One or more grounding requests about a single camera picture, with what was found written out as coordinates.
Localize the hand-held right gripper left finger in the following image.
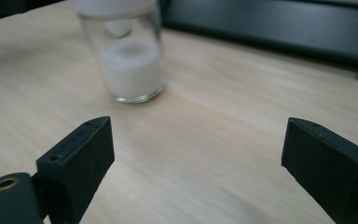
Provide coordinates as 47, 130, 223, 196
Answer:
32, 116, 116, 224

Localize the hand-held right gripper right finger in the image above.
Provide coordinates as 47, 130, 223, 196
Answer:
281, 117, 358, 224

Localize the white-lidded jar of white powder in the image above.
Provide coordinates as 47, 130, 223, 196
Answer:
73, 0, 168, 105

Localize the black metal shelf rack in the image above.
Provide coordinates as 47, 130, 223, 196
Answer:
159, 0, 358, 82

